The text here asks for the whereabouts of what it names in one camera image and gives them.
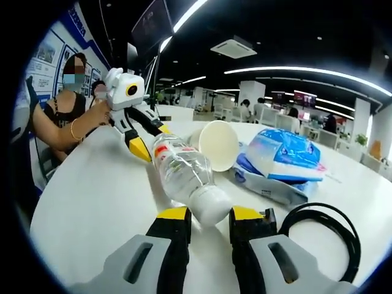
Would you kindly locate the dark hanging display screen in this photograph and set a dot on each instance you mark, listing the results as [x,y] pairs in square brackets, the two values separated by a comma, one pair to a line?
[151,24]

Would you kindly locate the person's torso black top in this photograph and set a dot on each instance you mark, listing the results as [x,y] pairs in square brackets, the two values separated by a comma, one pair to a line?
[65,118]

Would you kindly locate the short ceiling light strip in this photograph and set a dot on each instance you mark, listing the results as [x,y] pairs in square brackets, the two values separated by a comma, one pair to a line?
[190,80]

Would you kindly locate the blue white packet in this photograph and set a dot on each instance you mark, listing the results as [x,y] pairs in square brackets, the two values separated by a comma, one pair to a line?
[266,190]

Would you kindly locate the blue white wall notice board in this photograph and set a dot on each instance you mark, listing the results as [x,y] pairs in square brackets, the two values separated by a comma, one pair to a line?
[46,55]

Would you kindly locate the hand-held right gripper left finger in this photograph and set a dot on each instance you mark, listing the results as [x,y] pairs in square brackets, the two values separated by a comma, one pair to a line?
[171,232]

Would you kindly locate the long curved ceiling light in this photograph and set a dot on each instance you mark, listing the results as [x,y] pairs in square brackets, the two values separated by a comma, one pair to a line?
[183,16]

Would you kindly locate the clear plastic water bottle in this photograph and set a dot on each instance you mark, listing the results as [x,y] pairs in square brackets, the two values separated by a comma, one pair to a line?
[180,171]

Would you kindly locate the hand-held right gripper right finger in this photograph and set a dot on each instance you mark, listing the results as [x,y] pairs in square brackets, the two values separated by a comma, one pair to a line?
[248,229]

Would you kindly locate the person's left hand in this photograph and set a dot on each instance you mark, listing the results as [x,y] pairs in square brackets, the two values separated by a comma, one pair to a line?
[101,114]

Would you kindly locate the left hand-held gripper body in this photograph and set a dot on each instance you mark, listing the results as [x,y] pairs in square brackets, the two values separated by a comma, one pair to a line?
[119,95]

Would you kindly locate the white ceiling air conditioner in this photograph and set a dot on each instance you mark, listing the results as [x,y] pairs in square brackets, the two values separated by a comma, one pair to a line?
[234,47]

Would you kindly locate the white paper cup green print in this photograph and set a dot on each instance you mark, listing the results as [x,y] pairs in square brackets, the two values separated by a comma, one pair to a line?
[219,144]

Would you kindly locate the red wall screen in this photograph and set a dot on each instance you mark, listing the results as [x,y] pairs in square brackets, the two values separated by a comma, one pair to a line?
[304,98]

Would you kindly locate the white pillar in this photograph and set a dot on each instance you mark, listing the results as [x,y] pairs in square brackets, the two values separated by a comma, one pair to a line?
[363,116]
[252,92]

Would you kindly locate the curved ceiling light strip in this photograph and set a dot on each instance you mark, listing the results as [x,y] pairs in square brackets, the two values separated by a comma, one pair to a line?
[291,70]

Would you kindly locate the blue tissue pack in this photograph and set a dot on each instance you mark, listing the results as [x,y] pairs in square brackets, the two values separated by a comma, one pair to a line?
[284,153]

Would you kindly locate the orange bag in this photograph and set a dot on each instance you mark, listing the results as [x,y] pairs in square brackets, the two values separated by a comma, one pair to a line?
[375,150]

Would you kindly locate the green potted plant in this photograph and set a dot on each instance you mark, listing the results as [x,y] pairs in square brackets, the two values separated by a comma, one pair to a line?
[361,140]
[159,96]

